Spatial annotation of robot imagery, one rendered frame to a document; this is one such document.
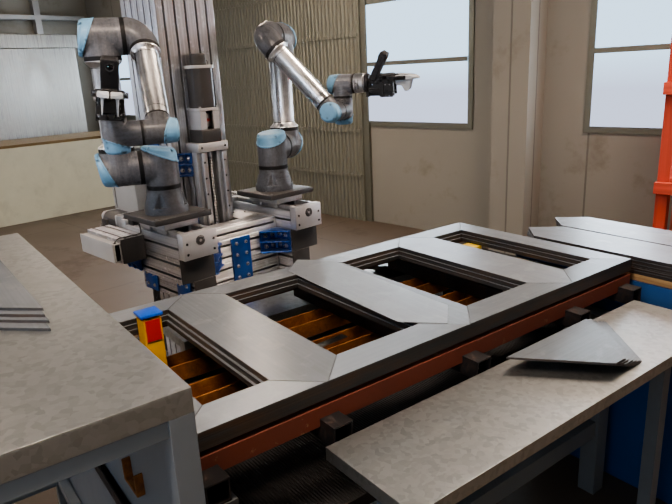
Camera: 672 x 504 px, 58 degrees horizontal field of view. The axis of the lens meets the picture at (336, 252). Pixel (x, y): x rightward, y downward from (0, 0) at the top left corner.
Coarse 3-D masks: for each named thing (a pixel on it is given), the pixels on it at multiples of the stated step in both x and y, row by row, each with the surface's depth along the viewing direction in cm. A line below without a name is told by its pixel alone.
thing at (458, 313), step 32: (384, 256) 221; (416, 256) 217; (544, 256) 214; (576, 256) 204; (256, 288) 191; (288, 288) 197; (320, 288) 190; (576, 288) 182; (128, 320) 168; (384, 320) 166; (448, 320) 158; (480, 320) 157; (224, 352) 148; (416, 352) 144; (256, 384) 135; (352, 384) 134; (256, 416) 120
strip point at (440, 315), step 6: (444, 306) 167; (426, 312) 163; (432, 312) 163; (438, 312) 163; (444, 312) 163; (408, 318) 160; (414, 318) 160; (420, 318) 159; (426, 318) 159; (432, 318) 159; (438, 318) 159; (444, 318) 159
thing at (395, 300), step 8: (392, 296) 176; (400, 296) 176; (408, 296) 175; (416, 296) 175; (424, 296) 175; (360, 304) 171; (368, 304) 171; (376, 304) 171; (384, 304) 170; (392, 304) 170; (400, 304) 170
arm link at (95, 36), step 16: (80, 32) 189; (96, 32) 190; (112, 32) 191; (80, 48) 190; (96, 48) 191; (112, 48) 193; (96, 64) 193; (96, 80) 196; (96, 160) 201; (112, 160) 201; (128, 160) 203; (112, 176) 202; (128, 176) 204
